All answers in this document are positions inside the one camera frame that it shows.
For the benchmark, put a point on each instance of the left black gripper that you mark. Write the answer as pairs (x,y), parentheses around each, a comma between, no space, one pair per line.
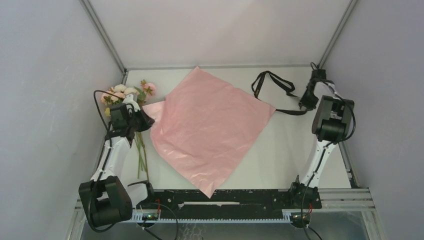
(147,121)

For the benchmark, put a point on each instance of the purple pink wrapping paper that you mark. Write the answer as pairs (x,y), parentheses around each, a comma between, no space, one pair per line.
(204,128)

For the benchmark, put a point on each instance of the white fake flower stem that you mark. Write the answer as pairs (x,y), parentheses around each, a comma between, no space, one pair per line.
(124,90)

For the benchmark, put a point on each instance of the right circuit board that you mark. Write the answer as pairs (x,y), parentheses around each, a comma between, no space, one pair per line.
(299,217)

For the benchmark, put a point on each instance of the black ribbon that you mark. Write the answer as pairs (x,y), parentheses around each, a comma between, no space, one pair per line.
(281,89)

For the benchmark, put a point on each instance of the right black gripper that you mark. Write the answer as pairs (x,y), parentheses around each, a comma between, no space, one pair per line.
(304,102)

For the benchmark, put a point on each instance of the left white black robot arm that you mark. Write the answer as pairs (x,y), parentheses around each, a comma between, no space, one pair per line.
(105,199)

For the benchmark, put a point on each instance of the white slotted cable duct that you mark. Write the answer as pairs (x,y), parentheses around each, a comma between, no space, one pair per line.
(166,217)

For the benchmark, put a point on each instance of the yellow fake flower stem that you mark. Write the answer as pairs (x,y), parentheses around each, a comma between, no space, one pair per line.
(138,141)

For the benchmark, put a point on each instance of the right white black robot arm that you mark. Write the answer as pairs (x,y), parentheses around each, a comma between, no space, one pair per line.
(334,122)

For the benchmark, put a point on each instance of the pink bud fake flower stem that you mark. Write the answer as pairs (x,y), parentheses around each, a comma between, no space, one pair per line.
(146,90)

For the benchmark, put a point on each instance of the left green circuit board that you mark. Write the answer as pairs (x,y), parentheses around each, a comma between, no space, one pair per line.
(150,217)

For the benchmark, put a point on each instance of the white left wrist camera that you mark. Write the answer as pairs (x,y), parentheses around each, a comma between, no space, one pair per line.
(130,101)

